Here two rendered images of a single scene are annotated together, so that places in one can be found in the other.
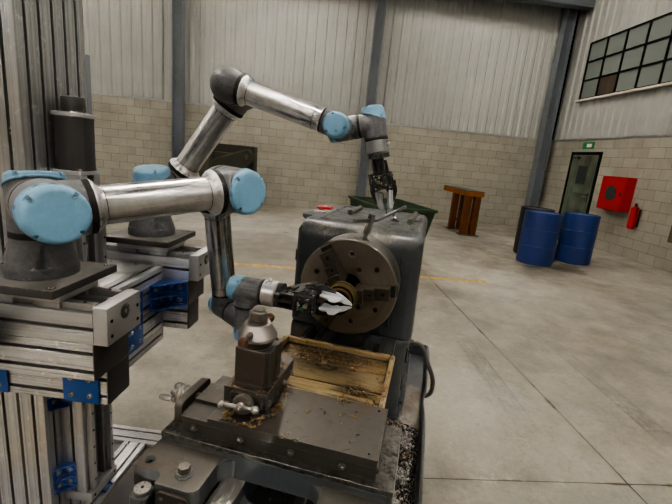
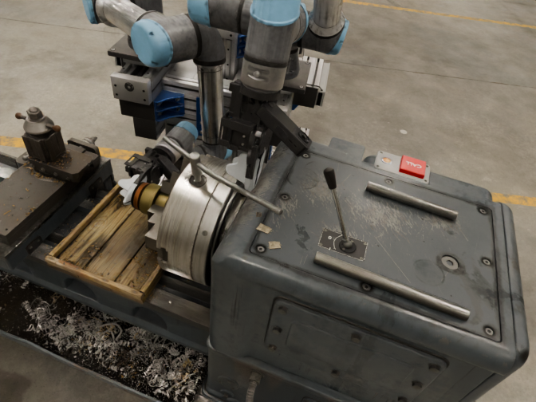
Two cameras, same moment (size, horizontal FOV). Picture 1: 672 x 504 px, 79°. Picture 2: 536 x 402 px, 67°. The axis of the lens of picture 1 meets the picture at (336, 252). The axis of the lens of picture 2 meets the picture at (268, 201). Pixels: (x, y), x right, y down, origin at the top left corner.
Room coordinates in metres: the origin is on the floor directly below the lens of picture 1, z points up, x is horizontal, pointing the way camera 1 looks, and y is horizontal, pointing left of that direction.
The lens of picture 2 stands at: (1.45, -0.74, 1.86)
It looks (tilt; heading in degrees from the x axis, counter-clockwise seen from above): 45 degrees down; 91
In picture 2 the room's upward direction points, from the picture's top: 9 degrees clockwise
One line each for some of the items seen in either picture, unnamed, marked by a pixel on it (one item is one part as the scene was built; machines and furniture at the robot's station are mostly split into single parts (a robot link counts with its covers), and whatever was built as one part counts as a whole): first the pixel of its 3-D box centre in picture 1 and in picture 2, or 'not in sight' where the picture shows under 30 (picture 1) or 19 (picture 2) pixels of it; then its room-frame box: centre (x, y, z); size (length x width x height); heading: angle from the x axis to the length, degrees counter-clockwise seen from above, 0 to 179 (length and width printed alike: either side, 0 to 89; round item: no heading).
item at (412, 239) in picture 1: (364, 261); (356, 270); (1.69, -0.13, 1.06); 0.59 x 0.48 x 0.39; 168
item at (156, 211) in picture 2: (374, 292); (160, 230); (1.20, -0.13, 1.09); 0.12 x 0.11 x 0.05; 78
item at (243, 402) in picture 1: (259, 384); (57, 163); (0.78, 0.13, 0.99); 0.20 x 0.10 x 0.05; 168
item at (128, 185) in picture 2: (334, 299); (128, 186); (1.07, -0.01, 1.10); 0.09 x 0.06 x 0.03; 77
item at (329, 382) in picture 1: (326, 372); (131, 234); (1.05, -0.01, 0.89); 0.36 x 0.30 x 0.04; 78
